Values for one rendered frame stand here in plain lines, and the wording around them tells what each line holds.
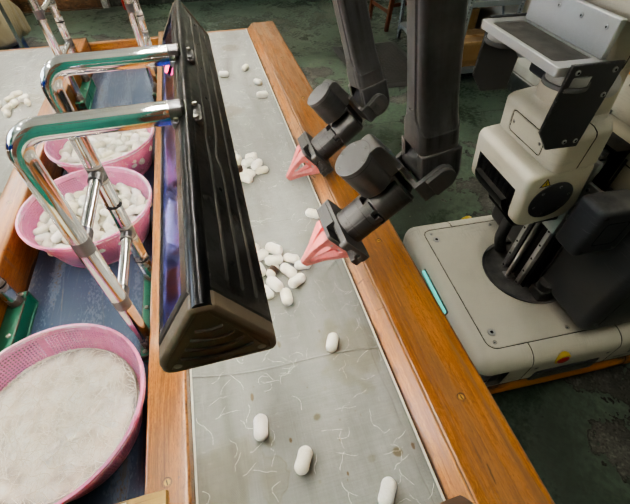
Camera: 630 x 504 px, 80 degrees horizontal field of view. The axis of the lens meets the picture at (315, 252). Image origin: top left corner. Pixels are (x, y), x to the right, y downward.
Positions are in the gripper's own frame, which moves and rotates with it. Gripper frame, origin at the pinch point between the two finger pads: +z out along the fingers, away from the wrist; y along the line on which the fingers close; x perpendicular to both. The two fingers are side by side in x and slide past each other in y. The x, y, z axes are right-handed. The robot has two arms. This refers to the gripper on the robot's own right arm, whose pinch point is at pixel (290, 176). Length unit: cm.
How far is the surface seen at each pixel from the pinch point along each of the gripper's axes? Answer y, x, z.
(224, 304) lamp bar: 57, -36, -12
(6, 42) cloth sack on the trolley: -267, -64, 149
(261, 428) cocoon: 54, -10, 11
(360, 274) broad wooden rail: 31.7, 4.3, -4.8
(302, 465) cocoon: 59, -8, 8
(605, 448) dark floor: 63, 112, -15
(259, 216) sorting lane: 10.0, -4.6, 8.0
